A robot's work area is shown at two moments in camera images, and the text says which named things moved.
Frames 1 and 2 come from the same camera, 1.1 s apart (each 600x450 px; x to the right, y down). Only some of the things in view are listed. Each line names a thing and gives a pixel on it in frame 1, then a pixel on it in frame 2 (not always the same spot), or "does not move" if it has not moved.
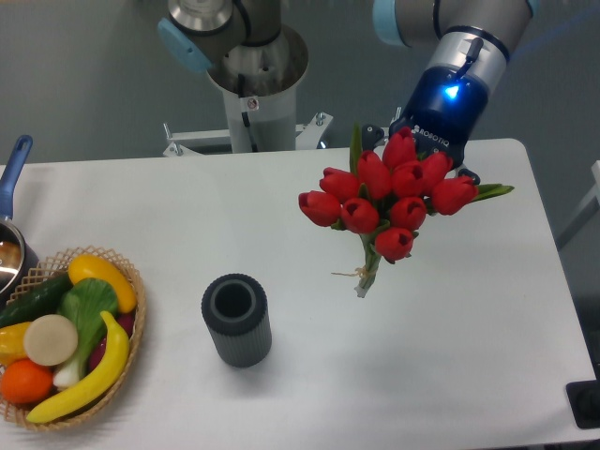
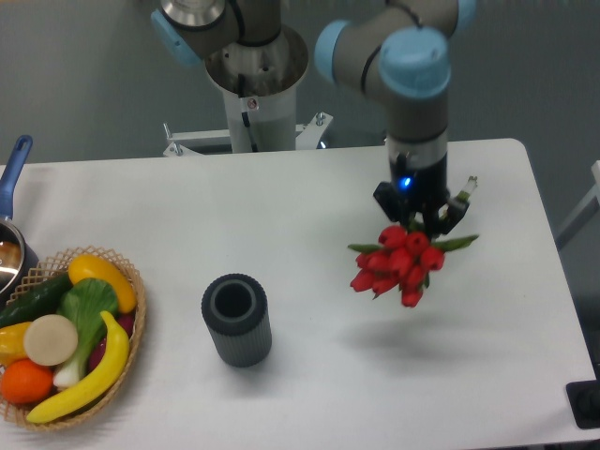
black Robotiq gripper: [444, 109] to [419, 189]
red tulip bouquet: [385, 198] to [401, 262]
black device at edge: [584, 400] does not move
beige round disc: [51, 339] does not move
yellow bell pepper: [12, 343] does not move
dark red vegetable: [124, 322] does not move
